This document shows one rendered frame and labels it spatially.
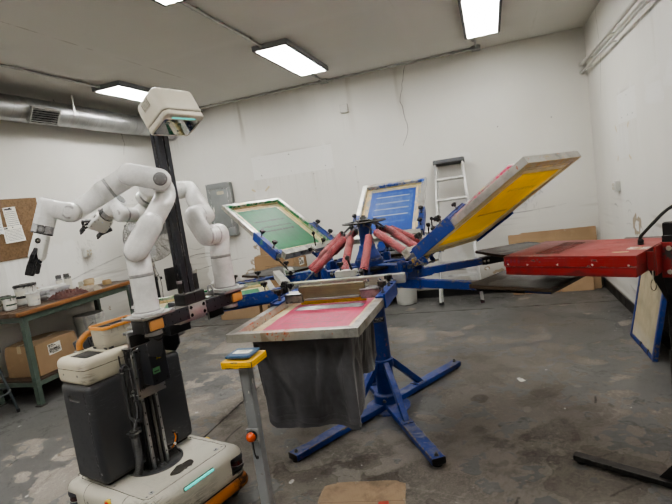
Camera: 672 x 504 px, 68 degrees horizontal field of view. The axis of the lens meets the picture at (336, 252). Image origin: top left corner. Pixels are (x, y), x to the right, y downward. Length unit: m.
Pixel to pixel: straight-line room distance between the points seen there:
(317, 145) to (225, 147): 1.40
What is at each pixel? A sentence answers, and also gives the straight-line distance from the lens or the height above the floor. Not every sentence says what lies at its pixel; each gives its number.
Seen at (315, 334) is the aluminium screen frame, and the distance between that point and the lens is 2.01.
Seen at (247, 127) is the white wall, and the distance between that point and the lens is 7.34.
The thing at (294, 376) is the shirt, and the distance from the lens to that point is 2.21.
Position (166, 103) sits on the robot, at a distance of 2.17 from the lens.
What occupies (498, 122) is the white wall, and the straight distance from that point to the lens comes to 6.56.
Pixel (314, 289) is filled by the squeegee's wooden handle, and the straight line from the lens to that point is 2.60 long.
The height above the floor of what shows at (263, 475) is 0.48.
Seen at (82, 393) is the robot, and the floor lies 0.76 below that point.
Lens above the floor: 1.50
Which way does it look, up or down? 6 degrees down
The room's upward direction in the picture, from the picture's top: 8 degrees counter-clockwise
